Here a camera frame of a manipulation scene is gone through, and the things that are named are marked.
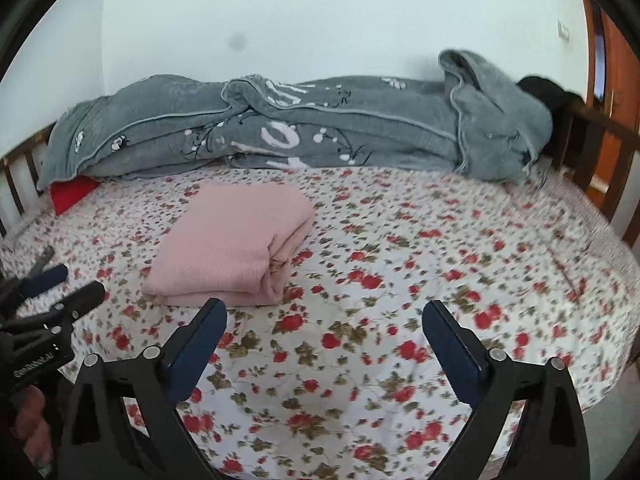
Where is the wooden footboard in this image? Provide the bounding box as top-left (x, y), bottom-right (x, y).
top-left (550, 97), bottom-right (640, 226)

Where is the person's left hand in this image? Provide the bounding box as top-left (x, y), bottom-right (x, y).
top-left (10, 385), bottom-right (53, 466)

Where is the brown wooden door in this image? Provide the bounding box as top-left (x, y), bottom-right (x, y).
top-left (580, 0), bottom-right (640, 221)

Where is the wooden headboard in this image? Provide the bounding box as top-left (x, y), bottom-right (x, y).
top-left (0, 122), bottom-right (58, 241)

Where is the black cloth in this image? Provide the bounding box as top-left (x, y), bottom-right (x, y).
top-left (515, 76), bottom-right (581, 116)

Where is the grey printed quilt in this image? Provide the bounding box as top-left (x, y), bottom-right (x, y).
top-left (37, 49), bottom-right (553, 191)

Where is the red pillow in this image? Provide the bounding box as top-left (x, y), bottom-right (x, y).
top-left (50, 176), bottom-right (101, 216)

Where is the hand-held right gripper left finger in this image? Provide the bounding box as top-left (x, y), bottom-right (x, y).
top-left (55, 298), bottom-right (228, 480)

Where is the pink garment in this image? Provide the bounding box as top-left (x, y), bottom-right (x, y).
top-left (141, 182), bottom-right (316, 307)

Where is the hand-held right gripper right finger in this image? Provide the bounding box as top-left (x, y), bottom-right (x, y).
top-left (421, 300), bottom-right (591, 480)

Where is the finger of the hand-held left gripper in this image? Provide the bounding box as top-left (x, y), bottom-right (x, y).
top-left (30, 281), bottom-right (107, 331)
top-left (0, 264), bottom-right (69, 306)

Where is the floral bed sheet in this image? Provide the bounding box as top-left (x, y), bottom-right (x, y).
top-left (0, 165), bottom-right (636, 480)

